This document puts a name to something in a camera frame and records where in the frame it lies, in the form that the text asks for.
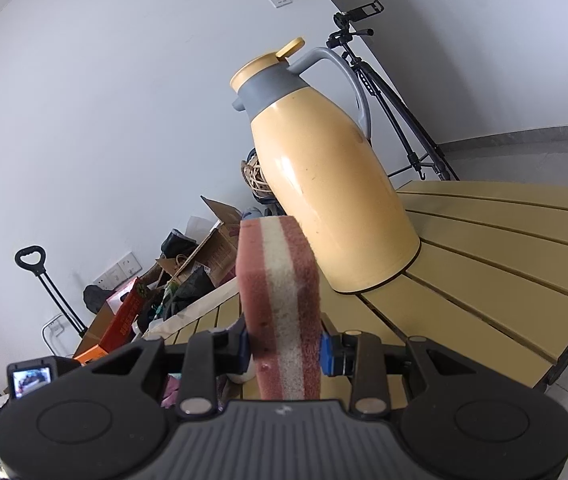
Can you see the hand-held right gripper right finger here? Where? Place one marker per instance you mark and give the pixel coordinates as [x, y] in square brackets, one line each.
[330, 355]

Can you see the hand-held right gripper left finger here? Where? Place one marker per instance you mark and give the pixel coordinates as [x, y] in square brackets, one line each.
[243, 347]

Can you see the pink and cream sponge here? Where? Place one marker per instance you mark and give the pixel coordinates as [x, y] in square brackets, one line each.
[279, 310]

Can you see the black cloth bag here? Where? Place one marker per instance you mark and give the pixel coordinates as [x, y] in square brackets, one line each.
[191, 290]

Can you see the open brown cardboard box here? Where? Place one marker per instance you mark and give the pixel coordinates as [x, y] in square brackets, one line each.
[219, 250]

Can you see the orange cardboard box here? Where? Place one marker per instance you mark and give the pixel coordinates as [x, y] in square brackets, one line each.
[124, 320]

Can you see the woven rattan ball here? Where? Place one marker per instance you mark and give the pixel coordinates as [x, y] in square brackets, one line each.
[256, 180]

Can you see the tan slatted folding table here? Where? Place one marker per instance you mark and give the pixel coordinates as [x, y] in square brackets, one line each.
[489, 260]

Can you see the white wall socket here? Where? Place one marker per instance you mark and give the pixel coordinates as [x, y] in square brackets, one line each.
[98, 281]
[110, 276]
[129, 267]

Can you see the black camera tripod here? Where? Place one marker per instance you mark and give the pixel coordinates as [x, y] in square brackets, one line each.
[343, 39]

